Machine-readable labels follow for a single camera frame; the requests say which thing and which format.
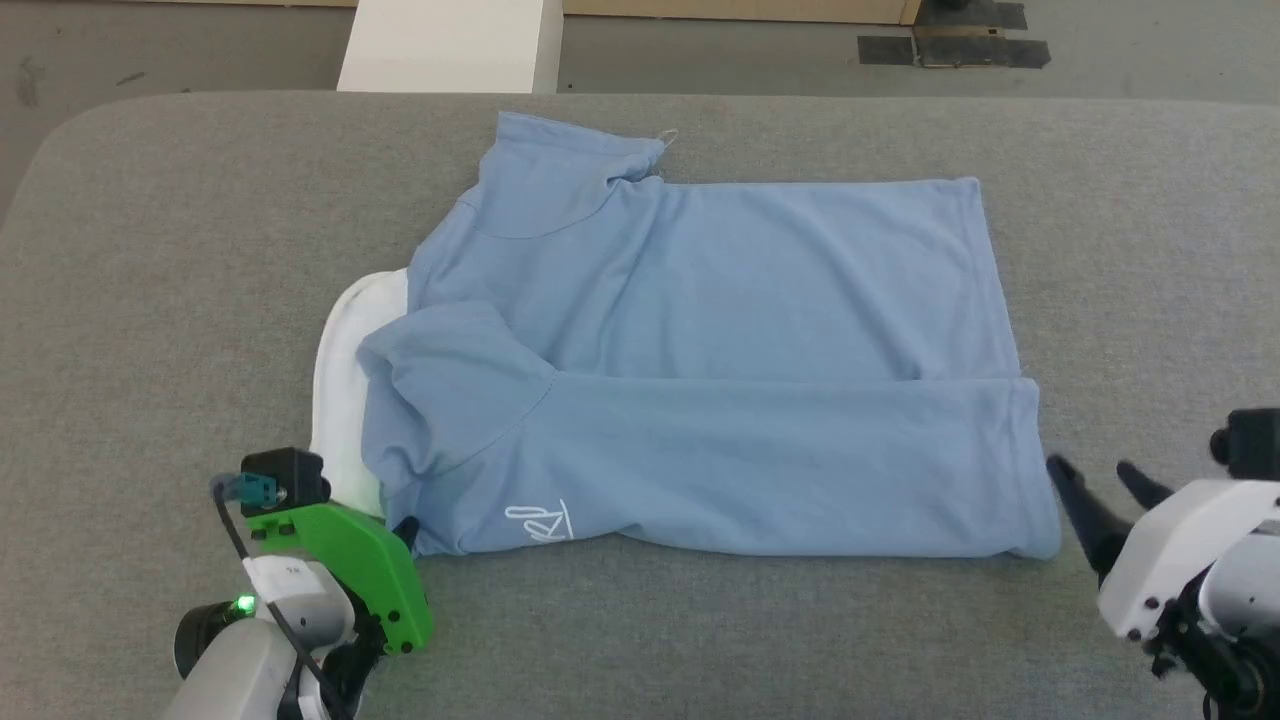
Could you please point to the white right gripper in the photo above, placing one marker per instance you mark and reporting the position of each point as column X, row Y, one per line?
column 1170, row 550

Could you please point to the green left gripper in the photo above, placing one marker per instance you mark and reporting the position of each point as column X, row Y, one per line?
column 370, row 570

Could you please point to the light blue polo shirt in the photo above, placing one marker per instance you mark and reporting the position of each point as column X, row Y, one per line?
column 700, row 380

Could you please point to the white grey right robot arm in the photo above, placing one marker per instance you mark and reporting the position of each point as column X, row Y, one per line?
column 1240, row 630

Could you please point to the long black floor tape strip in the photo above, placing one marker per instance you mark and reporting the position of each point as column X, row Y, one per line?
column 960, row 52

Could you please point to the white rectangular box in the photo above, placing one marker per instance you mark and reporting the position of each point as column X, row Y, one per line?
column 450, row 45

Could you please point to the short black floor tape strip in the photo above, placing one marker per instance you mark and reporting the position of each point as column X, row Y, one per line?
column 985, row 15

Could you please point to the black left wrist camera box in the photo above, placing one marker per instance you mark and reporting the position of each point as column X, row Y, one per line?
column 290, row 475

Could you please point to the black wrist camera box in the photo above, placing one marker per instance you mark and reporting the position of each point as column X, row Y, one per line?
column 1250, row 445
column 290, row 475

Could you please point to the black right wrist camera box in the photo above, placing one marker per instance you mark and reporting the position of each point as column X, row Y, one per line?
column 1250, row 445

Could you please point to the lemon print wooden frame partition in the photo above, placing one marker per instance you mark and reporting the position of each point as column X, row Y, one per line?
column 740, row 10

